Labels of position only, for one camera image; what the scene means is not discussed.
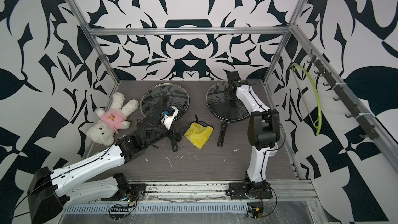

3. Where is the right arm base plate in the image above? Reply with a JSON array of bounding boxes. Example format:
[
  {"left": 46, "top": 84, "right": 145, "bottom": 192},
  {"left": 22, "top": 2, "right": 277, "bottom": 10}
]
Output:
[{"left": 226, "top": 181, "right": 274, "bottom": 200}]

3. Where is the left black frying pan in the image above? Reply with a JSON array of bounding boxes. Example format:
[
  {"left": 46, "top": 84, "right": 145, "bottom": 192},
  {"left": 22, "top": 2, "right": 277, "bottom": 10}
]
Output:
[{"left": 141, "top": 101, "right": 182, "bottom": 152}]

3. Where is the black frying pan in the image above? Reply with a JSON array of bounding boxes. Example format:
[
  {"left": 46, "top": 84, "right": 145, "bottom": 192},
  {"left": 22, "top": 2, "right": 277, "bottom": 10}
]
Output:
[
  {"left": 141, "top": 101, "right": 182, "bottom": 152},
  {"left": 206, "top": 82, "right": 251, "bottom": 148}
]

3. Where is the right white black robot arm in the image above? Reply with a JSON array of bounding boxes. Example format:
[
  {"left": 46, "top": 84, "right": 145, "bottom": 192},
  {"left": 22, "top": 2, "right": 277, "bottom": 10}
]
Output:
[{"left": 227, "top": 71, "right": 280, "bottom": 183}]

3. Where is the yellow cleaning cloth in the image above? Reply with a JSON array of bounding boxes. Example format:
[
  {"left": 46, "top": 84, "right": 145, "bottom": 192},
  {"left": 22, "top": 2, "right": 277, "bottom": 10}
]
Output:
[{"left": 184, "top": 115, "right": 214, "bottom": 149}]

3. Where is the glass pot lid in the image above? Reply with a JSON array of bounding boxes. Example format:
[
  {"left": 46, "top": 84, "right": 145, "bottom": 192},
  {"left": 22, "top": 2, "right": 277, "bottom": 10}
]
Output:
[
  {"left": 206, "top": 80, "right": 251, "bottom": 122},
  {"left": 140, "top": 83, "right": 190, "bottom": 120}
]

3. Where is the white teddy bear pink shirt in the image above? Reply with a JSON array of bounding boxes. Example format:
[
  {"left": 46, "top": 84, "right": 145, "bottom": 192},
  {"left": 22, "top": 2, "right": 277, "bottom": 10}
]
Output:
[{"left": 86, "top": 92, "right": 139, "bottom": 146}]

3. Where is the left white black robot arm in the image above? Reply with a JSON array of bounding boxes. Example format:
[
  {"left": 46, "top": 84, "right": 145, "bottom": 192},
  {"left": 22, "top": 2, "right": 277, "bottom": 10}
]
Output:
[{"left": 28, "top": 121, "right": 183, "bottom": 224}]

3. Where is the black wall hook rack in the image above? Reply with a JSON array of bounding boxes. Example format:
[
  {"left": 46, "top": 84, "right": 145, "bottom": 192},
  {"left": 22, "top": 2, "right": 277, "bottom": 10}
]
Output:
[{"left": 308, "top": 49, "right": 380, "bottom": 140}]

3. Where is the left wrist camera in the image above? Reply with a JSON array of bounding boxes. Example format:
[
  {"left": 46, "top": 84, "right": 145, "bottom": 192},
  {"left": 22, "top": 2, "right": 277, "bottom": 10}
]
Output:
[{"left": 160, "top": 106, "right": 179, "bottom": 130}]

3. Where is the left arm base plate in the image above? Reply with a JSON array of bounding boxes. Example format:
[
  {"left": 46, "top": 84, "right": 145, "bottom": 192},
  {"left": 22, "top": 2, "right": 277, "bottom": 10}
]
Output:
[{"left": 101, "top": 184, "right": 147, "bottom": 202}]

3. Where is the right black frying pan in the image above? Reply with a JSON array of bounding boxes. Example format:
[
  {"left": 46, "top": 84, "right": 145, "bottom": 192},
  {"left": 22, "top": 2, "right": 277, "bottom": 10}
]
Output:
[{"left": 206, "top": 82, "right": 251, "bottom": 148}]

